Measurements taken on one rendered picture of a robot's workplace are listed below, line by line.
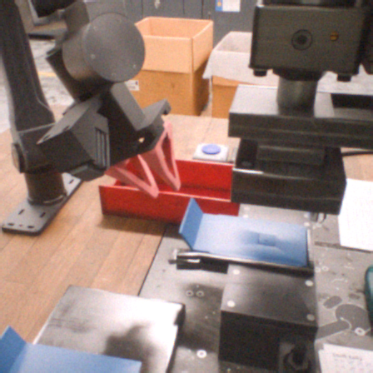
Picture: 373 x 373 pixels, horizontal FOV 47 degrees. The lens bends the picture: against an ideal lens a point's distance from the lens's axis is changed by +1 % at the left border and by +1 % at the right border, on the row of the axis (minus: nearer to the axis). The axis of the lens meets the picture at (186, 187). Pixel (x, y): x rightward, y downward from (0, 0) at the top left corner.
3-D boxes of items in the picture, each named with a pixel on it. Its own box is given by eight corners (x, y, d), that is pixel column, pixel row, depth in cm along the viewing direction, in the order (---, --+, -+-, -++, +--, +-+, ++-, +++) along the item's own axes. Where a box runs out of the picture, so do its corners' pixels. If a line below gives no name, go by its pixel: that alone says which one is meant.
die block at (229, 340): (236, 248, 66) (240, 209, 62) (303, 258, 64) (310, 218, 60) (217, 360, 49) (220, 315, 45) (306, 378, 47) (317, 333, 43)
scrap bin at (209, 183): (124, 179, 83) (121, 151, 80) (251, 194, 79) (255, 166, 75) (101, 214, 73) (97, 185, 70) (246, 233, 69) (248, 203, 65)
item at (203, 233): (191, 214, 58) (190, 196, 56) (305, 229, 55) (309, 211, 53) (179, 249, 53) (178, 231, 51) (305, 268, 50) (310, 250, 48)
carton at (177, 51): (147, 92, 344) (144, 16, 313) (213, 98, 331) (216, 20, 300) (118, 119, 296) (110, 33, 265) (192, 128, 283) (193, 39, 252)
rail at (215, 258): (201, 267, 53) (201, 251, 51) (311, 284, 50) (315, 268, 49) (200, 271, 52) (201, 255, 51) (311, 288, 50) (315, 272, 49)
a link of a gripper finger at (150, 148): (187, 200, 48) (144, 133, 44) (137, 216, 51) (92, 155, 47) (199, 166, 53) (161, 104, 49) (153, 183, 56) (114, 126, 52)
